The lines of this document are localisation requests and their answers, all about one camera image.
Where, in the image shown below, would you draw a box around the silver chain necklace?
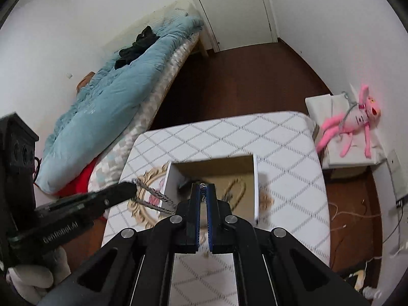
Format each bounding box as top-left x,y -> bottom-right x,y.
129,178 -> 177,215

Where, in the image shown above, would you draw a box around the wooden bed leg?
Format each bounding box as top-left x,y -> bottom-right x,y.
190,33 -> 210,58

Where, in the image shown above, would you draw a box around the black clothes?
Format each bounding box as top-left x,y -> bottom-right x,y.
114,25 -> 160,70

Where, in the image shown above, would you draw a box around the white jewelry box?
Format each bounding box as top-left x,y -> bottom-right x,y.
161,154 -> 260,226

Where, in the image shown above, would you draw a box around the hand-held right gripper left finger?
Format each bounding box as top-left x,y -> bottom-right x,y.
38,183 -> 201,306

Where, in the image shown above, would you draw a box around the white quilted checked ottoman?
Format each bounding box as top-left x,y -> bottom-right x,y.
101,111 -> 332,306

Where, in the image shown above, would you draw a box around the black cable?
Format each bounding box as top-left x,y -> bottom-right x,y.
381,202 -> 408,246

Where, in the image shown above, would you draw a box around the red cloth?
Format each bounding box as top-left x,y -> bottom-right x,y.
57,159 -> 109,221

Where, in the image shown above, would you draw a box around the white floor cable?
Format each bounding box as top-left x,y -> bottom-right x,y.
328,198 -> 383,228

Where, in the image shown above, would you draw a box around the grey cord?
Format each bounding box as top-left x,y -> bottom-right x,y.
337,92 -> 362,135

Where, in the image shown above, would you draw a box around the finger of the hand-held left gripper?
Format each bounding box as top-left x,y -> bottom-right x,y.
83,181 -> 138,212

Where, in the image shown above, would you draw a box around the white door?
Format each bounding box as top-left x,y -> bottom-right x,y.
186,0 -> 278,52

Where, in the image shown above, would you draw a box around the blue duvet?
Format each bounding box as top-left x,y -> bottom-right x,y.
34,14 -> 205,196

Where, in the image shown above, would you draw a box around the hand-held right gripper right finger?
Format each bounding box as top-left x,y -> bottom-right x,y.
207,184 -> 372,306

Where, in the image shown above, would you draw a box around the gold chain necklace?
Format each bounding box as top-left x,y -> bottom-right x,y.
219,178 -> 248,205

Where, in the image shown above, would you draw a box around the pink plush toy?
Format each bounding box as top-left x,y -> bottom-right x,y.
315,83 -> 383,159

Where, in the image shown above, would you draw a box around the brown cushion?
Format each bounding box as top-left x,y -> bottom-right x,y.
76,71 -> 97,95

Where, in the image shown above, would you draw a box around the person's left hand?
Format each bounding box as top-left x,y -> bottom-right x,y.
6,247 -> 71,305

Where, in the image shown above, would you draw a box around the white wall outlet plate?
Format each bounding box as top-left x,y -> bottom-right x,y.
387,149 -> 408,202

